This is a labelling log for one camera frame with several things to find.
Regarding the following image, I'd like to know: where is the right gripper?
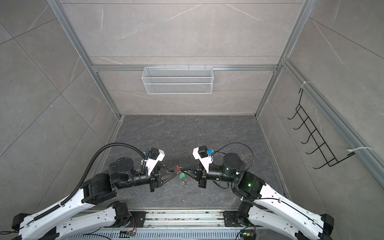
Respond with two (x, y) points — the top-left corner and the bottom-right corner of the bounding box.
(182, 160), (239, 189)

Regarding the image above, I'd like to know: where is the metal keyring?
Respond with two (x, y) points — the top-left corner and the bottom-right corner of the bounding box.
(177, 169), (188, 189)

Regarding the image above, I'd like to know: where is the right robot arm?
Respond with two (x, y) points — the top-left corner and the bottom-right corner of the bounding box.
(178, 146), (334, 240)

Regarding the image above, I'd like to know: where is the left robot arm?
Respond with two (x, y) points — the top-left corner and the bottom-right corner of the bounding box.
(1, 143), (167, 240)

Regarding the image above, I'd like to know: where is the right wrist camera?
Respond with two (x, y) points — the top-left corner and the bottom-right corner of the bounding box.
(193, 146), (213, 173)

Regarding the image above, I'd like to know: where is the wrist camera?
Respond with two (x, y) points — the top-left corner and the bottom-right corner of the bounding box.
(142, 148), (165, 176)
(193, 146), (213, 173)

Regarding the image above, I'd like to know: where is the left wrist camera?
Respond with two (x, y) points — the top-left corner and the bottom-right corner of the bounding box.
(142, 148), (165, 176)

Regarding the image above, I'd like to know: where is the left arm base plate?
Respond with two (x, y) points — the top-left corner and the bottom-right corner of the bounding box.
(127, 211), (147, 229)

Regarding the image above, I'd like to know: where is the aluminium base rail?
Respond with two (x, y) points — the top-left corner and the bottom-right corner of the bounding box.
(58, 208), (310, 232)

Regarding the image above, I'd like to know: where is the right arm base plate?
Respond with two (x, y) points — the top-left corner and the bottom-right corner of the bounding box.
(223, 211), (242, 227)

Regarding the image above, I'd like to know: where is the slotted cable duct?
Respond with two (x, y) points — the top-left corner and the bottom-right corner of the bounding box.
(68, 229), (239, 240)

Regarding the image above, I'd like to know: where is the white wire mesh basket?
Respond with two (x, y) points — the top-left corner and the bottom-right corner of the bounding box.
(142, 67), (214, 95)

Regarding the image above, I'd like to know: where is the black wire hook rack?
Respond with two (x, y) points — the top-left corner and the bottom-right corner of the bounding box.
(287, 89), (355, 170)

